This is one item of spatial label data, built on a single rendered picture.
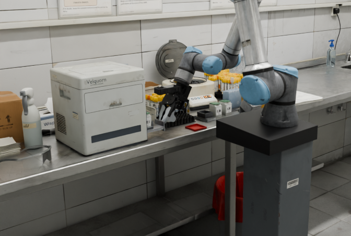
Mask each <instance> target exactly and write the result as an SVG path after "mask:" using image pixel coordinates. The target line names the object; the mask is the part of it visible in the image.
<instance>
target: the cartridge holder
mask: <svg viewBox="0 0 351 236"><path fill-rule="evenodd" d="M194 117H195V119H199V120H202V121H205V122H209V121H214V120H215V119H216V117H213V112H211V111H206V110H203V111H198V112H197V115H195V116H194Z"/></svg>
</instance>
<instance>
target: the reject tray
mask: <svg viewBox="0 0 351 236"><path fill-rule="evenodd" d="M185 128H187V129H190V130H192V131H199V130H202V129H206V128H207V127H206V126H203V125H200V124H197V123H196V124H192V125H188V126H185Z"/></svg>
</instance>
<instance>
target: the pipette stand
mask: <svg viewBox="0 0 351 236"><path fill-rule="evenodd" d="M225 99H226V100H230V103H232V111H231V112H233V111H236V110H239V108H240V105H241V94H240V91H239V88H233V89H232V90H231V89H229V90H225V91H223V100H225Z"/></svg>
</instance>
